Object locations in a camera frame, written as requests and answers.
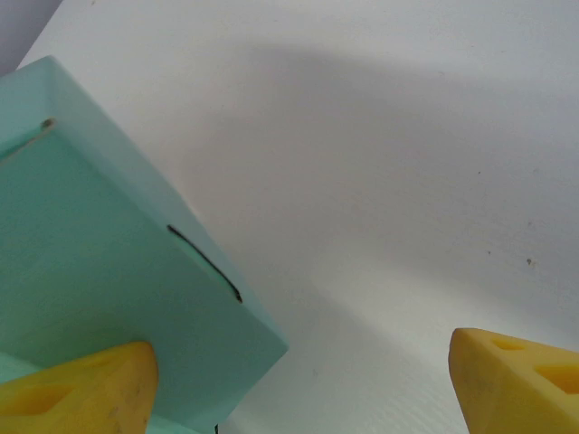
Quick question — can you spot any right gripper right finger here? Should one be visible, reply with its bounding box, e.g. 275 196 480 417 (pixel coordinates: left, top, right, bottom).
448 327 579 434

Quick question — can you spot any teal paper box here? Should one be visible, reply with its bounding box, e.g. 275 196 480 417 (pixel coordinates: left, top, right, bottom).
0 54 290 434

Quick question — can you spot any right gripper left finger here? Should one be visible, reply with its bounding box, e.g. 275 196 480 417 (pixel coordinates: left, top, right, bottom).
0 340 160 434

